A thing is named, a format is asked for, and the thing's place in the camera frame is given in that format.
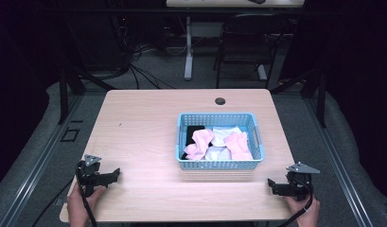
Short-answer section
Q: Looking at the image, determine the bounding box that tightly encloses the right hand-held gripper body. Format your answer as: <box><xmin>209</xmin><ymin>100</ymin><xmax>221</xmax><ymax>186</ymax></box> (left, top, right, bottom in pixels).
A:
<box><xmin>285</xmin><ymin>162</ymin><xmax>321</xmax><ymax>202</ymax></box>

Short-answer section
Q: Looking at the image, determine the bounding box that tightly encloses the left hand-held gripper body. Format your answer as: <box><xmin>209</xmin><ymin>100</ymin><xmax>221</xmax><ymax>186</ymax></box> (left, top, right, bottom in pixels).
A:
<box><xmin>75</xmin><ymin>153</ymin><xmax>108</xmax><ymax>199</ymax></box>

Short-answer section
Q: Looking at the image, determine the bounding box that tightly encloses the pink sock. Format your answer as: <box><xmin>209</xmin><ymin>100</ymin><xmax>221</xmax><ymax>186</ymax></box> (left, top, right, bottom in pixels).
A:
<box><xmin>183</xmin><ymin>129</ymin><xmax>216</xmax><ymax>161</ymax></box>
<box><xmin>223</xmin><ymin>131</ymin><xmax>255</xmax><ymax>161</ymax></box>

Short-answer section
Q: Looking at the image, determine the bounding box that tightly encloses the bundle of floor cables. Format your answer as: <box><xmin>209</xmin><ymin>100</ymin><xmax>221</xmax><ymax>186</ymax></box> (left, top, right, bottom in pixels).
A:
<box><xmin>110</xmin><ymin>15</ymin><xmax>187</xmax><ymax>90</ymax></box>

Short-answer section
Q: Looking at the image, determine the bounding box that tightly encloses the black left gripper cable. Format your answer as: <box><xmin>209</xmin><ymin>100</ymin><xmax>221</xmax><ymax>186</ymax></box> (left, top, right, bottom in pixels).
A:
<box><xmin>30</xmin><ymin>160</ymin><xmax>98</xmax><ymax>227</ymax></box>

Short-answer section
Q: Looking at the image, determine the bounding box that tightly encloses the person's right hand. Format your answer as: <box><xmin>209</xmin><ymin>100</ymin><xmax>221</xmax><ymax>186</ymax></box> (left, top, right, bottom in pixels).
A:
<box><xmin>283</xmin><ymin>194</ymin><xmax>321</xmax><ymax>227</ymax></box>

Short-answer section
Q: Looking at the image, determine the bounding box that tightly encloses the person's left hand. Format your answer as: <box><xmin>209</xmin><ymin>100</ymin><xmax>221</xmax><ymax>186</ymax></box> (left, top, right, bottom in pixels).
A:
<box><xmin>66</xmin><ymin>183</ymin><xmax>108</xmax><ymax>227</ymax></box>

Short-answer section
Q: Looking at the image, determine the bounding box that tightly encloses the black folding chair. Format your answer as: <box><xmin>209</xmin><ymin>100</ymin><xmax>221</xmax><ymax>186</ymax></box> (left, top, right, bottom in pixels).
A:
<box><xmin>212</xmin><ymin>12</ymin><xmax>292</xmax><ymax>90</ymax></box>

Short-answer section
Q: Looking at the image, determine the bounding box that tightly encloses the white sock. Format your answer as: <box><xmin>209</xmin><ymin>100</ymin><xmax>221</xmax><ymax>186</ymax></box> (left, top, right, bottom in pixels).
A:
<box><xmin>210</xmin><ymin>125</ymin><xmax>243</xmax><ymax>148</ymax></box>
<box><xmin>203</xmin><ymin>145</ymin><xmax>233</xmax><ymax>162</ymax></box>

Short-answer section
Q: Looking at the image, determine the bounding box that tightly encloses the black sock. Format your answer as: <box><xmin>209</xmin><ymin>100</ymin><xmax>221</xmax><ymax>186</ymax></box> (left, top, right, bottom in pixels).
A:
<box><xmin>180</xmin><ymin>125</ymin><xmax>206</xmax><ymax>161</ymax></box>

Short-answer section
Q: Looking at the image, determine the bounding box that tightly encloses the blue plastic basket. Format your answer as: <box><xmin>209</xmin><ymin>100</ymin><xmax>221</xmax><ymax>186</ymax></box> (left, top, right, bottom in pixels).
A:
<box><xmin>175</xmin><ymin>112</ymin><xmax>266</xmax><ymax>171</ymax></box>

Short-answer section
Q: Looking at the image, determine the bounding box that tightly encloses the black metal stand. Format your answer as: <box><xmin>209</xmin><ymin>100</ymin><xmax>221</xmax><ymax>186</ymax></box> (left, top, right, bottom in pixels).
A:
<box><xmin>270</xmin><ymin>66</ymin><xmax>328</xmax><ymax>129</ymax></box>
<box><xmin>56</xmin><ymin>61</ymin><xmax>117</xmax><ymax>125</ymax></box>

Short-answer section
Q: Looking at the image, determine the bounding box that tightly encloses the aluminium floor rail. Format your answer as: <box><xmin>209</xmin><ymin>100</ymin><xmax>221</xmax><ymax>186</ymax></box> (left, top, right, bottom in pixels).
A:
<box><xmin>303</xmin><ymin>94</ymin><xmax>376</xmax><ymax>227</ymax></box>
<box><xmin>0</xmin><ymin>94</ymin><xmax>85</xmax><ymax>227</ymax></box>

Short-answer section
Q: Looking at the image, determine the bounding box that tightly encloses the white desk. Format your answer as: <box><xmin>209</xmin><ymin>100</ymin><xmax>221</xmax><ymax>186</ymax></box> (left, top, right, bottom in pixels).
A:
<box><xmin>165</xmin><ymin>0</ymin><xmax>306</xmax><ymax>81</ymax></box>

